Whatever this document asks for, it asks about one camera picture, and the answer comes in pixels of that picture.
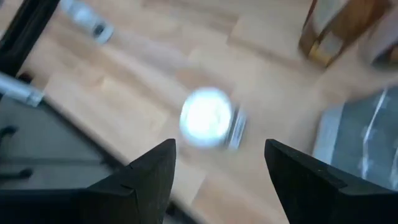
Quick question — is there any white-lidded spice bottle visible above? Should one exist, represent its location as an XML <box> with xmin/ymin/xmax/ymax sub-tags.
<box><xmin>179</xmin><ymin>86</ymin><xmax>248</xmax><ymax>151</ymax></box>

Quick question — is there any grey checked cloth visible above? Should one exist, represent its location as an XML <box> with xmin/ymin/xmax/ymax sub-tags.
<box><xmin>312</xmin><ymin>88</ymin><xmax>398</xmax><ymax>191</ymax></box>

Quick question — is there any black rig frame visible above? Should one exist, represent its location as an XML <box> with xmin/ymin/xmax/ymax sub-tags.
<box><xmin>0</xmin><ymin>0</ymin><xmax>60</xmax><ymax>77</ymax></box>

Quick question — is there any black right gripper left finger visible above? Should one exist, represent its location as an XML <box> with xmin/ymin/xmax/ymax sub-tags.
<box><xmin>0</xmin><ymin>138</ymin><xmax>177</xmax><ymax>224</ymax></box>

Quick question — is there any silver metal bar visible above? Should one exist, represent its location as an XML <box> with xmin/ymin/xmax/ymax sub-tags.
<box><xmin>0</xmin><ymin>72</ymin><xmax>45</xmax><ymax>108</ymax></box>

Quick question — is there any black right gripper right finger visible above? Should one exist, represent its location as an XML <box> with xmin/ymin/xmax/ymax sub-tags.
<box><xmin>264</xmin><ymin>138</ymin><xmax>398</xmax><ymax>224</ymax></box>

